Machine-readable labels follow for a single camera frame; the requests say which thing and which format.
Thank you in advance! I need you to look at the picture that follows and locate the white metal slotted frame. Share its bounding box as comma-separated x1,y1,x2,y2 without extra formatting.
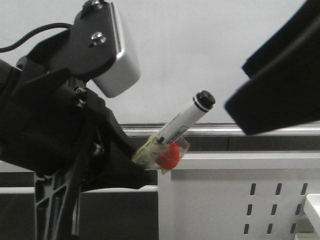
79,151,320,240

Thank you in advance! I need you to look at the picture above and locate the aluminium whiteboard tray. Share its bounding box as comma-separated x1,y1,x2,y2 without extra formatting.
120,121,320,137

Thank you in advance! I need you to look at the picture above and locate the black camera cable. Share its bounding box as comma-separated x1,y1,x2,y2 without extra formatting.
0,22,71,53

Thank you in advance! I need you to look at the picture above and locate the white whiteboard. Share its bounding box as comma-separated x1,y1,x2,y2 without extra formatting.
0,0,320,126

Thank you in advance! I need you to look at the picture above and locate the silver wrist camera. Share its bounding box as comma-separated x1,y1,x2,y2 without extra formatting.
68,0,141,98

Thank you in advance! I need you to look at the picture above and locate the white black whiteboard marker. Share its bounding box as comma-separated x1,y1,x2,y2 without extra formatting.
132,90,216,173

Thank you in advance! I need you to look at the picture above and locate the white plastic bin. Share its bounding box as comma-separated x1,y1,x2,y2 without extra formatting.
294,193,320,240

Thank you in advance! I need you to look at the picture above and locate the red round magnet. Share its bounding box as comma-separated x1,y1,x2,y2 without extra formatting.
156,142,180,170

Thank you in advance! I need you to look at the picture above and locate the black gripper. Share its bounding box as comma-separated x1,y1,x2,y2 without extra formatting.
0,24,118,240

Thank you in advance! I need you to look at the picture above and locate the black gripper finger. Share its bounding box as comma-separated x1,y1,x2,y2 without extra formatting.
82,107,153,192
225,0,320,135

